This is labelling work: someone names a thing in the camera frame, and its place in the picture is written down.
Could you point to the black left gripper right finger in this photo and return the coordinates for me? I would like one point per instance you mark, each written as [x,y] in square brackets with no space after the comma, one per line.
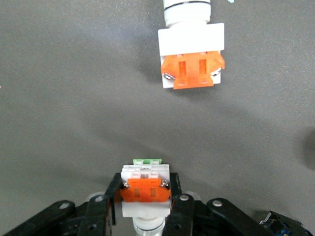
[182,216]

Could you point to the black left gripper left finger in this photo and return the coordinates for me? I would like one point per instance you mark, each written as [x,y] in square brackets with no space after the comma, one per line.
[93,216]

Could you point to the white orange switch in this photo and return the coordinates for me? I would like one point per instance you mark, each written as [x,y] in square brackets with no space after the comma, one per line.
[192,39]
[145,194]

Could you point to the dark grey table mat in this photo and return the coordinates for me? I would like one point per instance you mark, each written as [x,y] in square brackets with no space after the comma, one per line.
[73,98]

